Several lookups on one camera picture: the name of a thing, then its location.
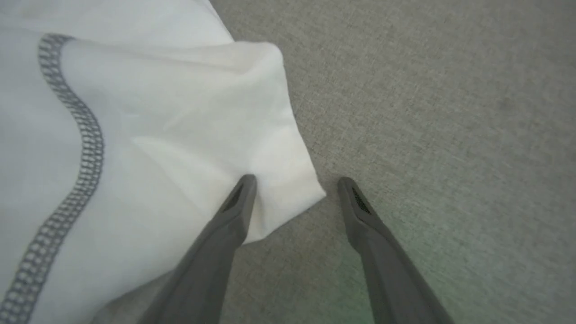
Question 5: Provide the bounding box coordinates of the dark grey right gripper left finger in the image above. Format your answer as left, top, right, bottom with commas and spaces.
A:
137, 174, 258, 324

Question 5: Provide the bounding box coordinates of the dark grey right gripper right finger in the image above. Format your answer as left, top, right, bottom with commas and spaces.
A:
337, 177, 455, 324

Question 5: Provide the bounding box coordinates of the white garment with grey stitching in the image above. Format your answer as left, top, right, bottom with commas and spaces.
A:
0, 0, 327, 324

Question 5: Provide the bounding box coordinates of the grey fabric sofa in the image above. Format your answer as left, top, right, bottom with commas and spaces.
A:
92, 0, 576, 324

